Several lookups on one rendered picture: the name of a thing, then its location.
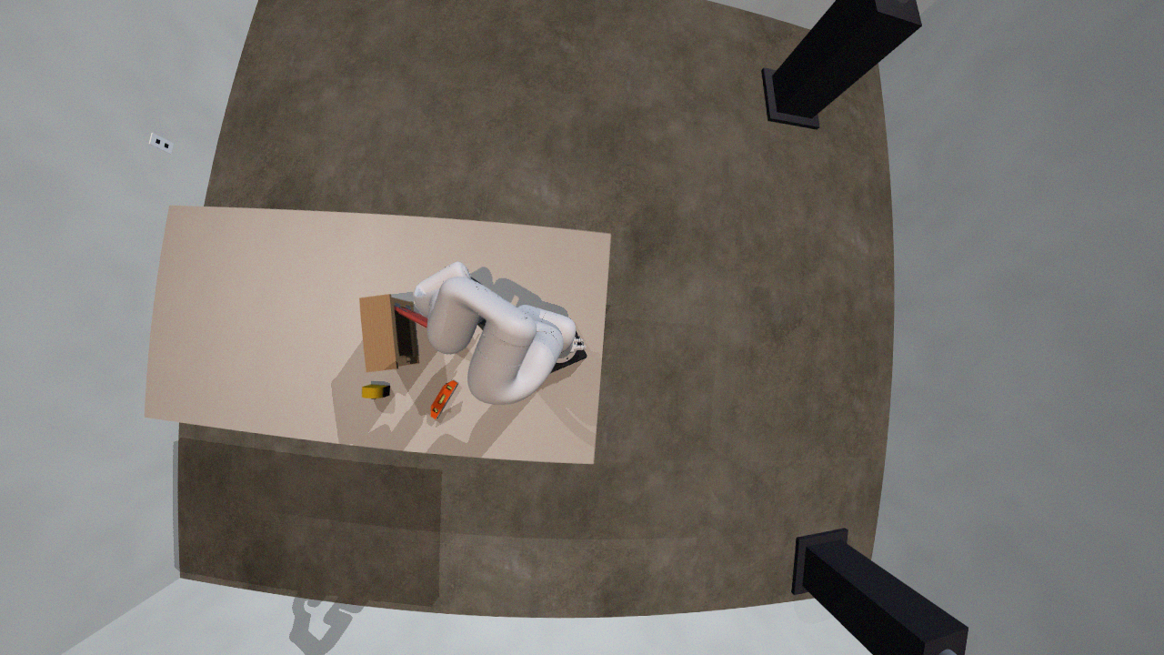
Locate brown wooden cabinet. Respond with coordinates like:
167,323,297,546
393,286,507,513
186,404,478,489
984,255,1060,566
359,294,427,372

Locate yellow rectangular block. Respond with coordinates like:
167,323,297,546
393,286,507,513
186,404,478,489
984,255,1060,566
362,385,390,399

